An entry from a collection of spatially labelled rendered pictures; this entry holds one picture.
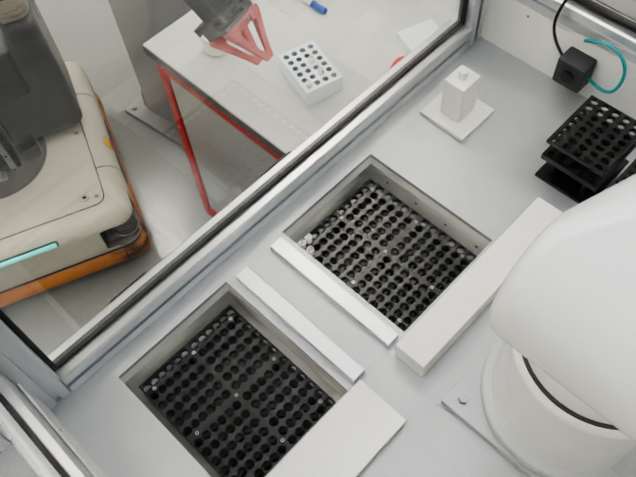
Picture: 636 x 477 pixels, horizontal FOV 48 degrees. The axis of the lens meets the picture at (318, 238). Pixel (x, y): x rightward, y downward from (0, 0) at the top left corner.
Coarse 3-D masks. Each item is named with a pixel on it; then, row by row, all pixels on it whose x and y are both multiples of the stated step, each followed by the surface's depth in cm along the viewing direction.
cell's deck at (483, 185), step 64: (512, 64) 124; (384, 128) 118; (512, 128) 117; (320, 192) 112; (448, 192) 111; (512, 192) 110; (256, 256) 107; (192, 320) 104; (320, 320) 101; (384, 320) 100; (384, 384) 96; (448, 384) 95; (128, 448) 93; (384, 448) 91; (448, 448) 91
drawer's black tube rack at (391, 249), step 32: (384, 192) 117; (352, 224) 114; (384, 224) 114; (416, 224) 114; (320, 256) 111; (352, 256) 114; (384, 256) 111; (416, 256) 111; (448, 256) 110; (352, 288) 108; (384, 288) 108; (416, 288) 108
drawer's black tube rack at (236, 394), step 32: (224, 320) 110; (192, 352) 104; (224, 352) 104; (256, 352) 107; (160, 384) 102; (192, 384) 102; (224, 384) 101; (256, 384) 101; (288, 384) 101; (192, 416) 99; (224, 416) 99; (256, 416) 99; (288, 416) 99; (320, 416) 98; (224, 448) 97; (256, 448) 97; (288, 448) 96
